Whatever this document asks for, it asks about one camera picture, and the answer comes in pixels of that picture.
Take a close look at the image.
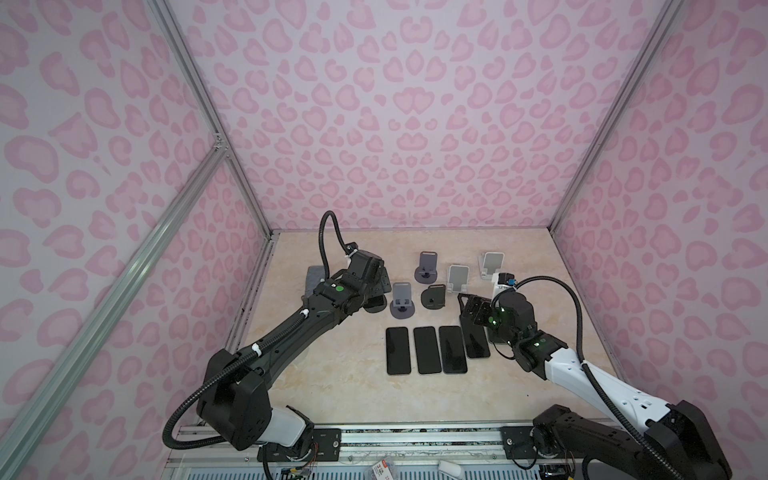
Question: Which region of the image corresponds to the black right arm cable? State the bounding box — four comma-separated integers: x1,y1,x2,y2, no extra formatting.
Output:
512,275,688,480

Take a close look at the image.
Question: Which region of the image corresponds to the purple-edged phone with glare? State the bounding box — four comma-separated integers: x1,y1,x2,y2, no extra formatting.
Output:
385,327,412,376

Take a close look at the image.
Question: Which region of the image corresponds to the black front phone stand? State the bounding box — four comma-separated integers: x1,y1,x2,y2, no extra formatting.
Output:
420,284,447,310

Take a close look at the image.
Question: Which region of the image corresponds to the grey foam pad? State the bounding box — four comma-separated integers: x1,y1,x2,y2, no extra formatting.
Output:
304,265,327,297

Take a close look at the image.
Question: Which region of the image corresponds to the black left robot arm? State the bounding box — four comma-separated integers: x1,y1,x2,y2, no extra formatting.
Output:
174,250,391,458

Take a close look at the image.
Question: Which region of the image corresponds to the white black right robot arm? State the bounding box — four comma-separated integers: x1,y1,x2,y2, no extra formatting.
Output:
458,288,733,479

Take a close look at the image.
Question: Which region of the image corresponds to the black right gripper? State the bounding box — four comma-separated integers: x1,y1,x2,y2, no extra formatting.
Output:
455,293,519,349

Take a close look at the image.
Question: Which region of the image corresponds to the black left rear stand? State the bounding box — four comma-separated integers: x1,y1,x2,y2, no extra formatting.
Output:
362,294,389,314

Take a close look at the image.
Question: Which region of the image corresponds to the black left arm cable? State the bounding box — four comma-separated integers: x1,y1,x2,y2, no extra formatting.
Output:
161,210,361,451

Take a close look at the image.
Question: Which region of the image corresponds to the grey round stand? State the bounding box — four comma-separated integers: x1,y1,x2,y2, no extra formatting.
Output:
389,282,415,320
414,251,438,285

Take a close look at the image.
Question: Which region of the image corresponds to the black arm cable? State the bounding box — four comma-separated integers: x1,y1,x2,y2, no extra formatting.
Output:
512,275,688,480
161,210,361,451

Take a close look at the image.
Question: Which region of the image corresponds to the green-edged black phone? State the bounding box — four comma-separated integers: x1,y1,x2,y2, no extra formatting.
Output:
461,321,490,359

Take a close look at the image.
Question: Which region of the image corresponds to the white folding phone stand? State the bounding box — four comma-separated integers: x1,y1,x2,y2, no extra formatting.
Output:
446,264,470,294

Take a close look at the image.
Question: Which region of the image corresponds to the white rear right stand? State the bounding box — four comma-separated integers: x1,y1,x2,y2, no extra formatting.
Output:
479,251,505,281

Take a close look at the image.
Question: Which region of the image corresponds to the blue-edged black phone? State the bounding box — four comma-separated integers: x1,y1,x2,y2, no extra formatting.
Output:
438,326,468,374

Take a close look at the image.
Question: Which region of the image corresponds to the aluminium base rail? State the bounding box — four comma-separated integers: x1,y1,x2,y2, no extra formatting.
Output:
161,419,682,480

